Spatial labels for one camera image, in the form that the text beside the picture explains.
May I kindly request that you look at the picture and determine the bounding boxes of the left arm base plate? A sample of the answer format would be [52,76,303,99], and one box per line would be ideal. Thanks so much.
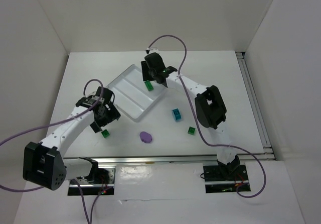
[67,166,116,196]

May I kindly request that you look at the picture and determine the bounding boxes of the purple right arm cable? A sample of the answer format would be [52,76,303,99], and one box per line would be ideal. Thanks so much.
[146,35,267,198]

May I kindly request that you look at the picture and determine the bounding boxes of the purple lego piece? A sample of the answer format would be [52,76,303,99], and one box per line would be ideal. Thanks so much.
[139,131,152,144]

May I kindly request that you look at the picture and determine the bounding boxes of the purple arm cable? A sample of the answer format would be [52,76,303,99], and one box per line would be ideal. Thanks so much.
[0,79,111,224]
[146,35,267,198]

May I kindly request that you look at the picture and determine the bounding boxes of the aluminium table edge rail right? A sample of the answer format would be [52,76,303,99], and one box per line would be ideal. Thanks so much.
[235,52,275,159]

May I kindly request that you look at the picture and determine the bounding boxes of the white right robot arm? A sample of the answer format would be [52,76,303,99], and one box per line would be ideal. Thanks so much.
[141,50,240,180]

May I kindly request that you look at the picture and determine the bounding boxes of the aluminium front rail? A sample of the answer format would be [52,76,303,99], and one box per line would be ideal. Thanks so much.
[40,153,274,166]

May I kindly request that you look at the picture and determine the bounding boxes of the green lego brick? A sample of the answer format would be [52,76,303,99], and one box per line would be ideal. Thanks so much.
[144,81,154,91]
[101,130,110,138]
[188,127,196,135]

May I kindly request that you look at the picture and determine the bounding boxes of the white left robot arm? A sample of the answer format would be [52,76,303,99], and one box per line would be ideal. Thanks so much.
[23,87,120,190]

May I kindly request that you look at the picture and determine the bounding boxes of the teal lego brick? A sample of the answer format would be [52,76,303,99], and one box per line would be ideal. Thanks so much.
[172,108,182,122]

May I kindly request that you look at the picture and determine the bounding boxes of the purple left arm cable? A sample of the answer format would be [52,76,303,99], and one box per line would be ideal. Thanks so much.
[0,79,111,224]

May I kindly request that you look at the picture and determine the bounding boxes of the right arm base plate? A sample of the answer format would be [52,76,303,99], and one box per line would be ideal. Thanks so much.
[200,165,251,193]

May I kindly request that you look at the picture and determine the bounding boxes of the white compartment tray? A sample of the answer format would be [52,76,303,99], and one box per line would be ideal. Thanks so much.
[107,64,166,123]

